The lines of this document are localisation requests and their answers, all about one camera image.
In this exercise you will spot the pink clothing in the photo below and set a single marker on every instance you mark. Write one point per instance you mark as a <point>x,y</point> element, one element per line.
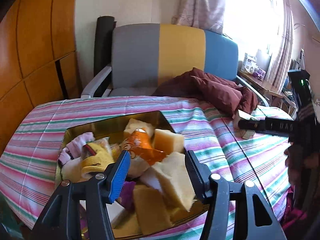
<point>297,215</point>

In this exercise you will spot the gold tin box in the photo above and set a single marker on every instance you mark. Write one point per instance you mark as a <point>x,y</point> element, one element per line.
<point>105,123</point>

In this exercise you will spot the maroon cloth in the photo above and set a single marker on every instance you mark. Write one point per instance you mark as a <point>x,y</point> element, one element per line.
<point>212,90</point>

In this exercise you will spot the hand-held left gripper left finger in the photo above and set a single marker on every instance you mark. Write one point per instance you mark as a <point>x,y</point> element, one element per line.
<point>120,177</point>

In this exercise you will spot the purple box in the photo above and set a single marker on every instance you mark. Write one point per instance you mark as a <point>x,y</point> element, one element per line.
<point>259,73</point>

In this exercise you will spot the wooden side table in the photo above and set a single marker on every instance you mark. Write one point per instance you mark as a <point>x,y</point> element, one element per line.
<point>262,85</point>

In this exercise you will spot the wooden wardrobe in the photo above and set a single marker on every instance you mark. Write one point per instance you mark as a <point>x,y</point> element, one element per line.
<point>32,42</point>

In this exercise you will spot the purple package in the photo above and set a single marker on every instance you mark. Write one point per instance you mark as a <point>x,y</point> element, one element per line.
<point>128,195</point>

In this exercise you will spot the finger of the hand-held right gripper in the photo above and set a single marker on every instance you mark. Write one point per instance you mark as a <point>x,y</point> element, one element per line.
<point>270,126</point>

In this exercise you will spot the striped blanket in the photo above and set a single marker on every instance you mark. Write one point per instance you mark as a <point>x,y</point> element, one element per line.
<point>237,160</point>

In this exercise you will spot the pink striped sock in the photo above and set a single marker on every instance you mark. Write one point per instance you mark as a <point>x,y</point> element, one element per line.
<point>75,145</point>

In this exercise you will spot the pink striped curtain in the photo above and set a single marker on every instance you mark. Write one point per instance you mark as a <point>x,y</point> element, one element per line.
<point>283,42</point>

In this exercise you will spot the orange snack packet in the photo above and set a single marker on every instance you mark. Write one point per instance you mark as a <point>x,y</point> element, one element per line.
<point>140,145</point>

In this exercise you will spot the yellow cloth black trim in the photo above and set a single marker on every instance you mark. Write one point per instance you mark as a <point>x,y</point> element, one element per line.
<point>97,162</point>

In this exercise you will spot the white flat panel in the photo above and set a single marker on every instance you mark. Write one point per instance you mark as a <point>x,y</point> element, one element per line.
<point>263,58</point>

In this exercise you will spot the person's right hand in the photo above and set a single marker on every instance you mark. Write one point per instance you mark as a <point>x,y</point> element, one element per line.
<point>294,161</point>

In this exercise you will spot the grey yellow blue armchair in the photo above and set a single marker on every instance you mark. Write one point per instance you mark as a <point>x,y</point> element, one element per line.
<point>140,55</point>

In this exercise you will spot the white product box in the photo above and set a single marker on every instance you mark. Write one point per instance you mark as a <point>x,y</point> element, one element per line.
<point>248,63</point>

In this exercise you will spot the white barcode box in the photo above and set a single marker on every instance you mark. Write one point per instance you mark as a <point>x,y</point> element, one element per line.
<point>116,212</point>

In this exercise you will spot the bright window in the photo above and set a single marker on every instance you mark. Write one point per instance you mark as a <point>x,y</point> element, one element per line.
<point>250,12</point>

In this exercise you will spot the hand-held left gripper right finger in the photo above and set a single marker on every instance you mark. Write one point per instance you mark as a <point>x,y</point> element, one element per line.
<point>200,177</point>

